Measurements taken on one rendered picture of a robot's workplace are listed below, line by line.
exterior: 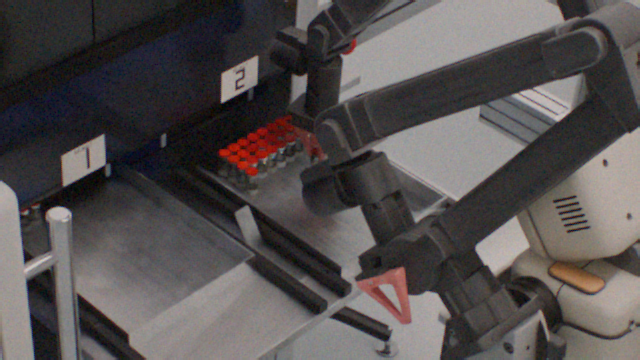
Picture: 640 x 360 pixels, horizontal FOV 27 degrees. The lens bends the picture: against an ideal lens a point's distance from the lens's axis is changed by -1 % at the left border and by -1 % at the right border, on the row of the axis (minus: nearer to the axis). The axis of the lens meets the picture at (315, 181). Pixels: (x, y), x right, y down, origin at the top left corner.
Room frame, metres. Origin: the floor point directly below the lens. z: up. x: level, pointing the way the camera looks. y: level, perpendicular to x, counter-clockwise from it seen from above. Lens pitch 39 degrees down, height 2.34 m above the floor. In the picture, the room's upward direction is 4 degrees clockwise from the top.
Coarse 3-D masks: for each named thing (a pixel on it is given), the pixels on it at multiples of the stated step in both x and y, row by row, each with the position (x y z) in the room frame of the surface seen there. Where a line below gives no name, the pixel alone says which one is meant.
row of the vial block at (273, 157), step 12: (276, 144) 1.86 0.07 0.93; (288, 144) 1.87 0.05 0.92; (300, 144) 1.89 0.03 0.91; (252, 156) 1.82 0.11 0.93; (264, 156) 1.82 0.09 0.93; (276, 156) 1.84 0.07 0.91; (288, 156) 1.87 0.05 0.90; (300, 156) 1.89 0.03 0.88; (240, 168) 1.79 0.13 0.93; (264, 168) 1.82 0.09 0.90; (276, 168) 1.84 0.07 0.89; (240, 180) 1.78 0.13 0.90
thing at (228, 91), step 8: (240, 64) 1.92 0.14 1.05; (248, 64) 1.93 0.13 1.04; (256, 64) 1.94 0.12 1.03; (224, 72) 1.89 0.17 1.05; (232, 72) 1.90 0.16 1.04; (240, 72) 1.91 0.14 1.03; (248, 72) 1.93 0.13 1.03; (256, 72) 1.94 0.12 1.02; (224, 80) 1.89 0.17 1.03; (232, 80) 1.90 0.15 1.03; (240, 80) 1.92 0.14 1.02; (248, 80) 1.93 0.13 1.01; (256, 80) 1.94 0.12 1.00; (224, 88) 1.89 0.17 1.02; (232, 88) 1.90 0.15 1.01; (240, 88) 1.92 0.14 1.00; (248, 88) 1.93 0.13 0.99; (224, 96) 1.89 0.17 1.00; (232, 96) 1.90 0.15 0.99
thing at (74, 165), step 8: (88, 144) 1.67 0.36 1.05; (96, 144) 1.68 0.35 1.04; (72, 152) 1.64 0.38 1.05; (80, 152) 1.65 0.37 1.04; (96, 152) 1.68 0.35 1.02; (104, 152) 1.69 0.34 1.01; (64, 160) 1.63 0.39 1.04; (72, 160) 1.64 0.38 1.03; (80, 160) 1.65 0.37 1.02; (96, 160) 1.68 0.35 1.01; (104, 160) 1.69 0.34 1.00; (64, 168) 1.63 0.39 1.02; (72, 168) 1.64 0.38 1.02; (80, 168) 1.65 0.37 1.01; (96, 168) 1.67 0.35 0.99; (64, 176) 1.63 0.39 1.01; (72, 176) 1.64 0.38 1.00; (80, 176) 1.65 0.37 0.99; (64, 184) 1.63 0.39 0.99
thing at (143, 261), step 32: (96, 192) 1.75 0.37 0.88; (128, 192) 1.75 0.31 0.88; (160, 192) 1.73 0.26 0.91; (96, 224) 1.67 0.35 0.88; (128, 224) 1.67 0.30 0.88; (160, 224) 1.68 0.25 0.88; (192, 224) 1.68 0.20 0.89; (32, 256) 1.54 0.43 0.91; (96, 256) 1.59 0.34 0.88; (128, 256) 1.59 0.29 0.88; (160, 256) 1.60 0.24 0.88; (192, 256) 1.61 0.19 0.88; (224, 256) 1.61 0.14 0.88; (96, 288) 1.51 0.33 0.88; (128, 288) 1.52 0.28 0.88; (160, 288) 1.53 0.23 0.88; (192, 288) 1.53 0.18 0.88; (224, 288) 1.54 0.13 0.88; (128, 320) 1.45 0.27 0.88; (160, 320) 1.44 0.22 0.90
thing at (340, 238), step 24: (288, 168) 1.85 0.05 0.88; (240, 192) 1.78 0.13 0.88; (264, 192) 1.78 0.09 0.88; (288, 192) 1.79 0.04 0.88; (408, 192) 1.81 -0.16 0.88; (432, 192) 1.78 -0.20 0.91; (264, 216) 1.69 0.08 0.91; (288, 216) 1.72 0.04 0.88; (312, 216) 1.73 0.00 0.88; (336, 216) 1.73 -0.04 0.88; (360, 216) 1.74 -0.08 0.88; (312, 240) 1.67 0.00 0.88; (336, 240) 1.67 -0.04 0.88; (360, 240) 1.68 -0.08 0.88; (336, 264) 1.58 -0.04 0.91
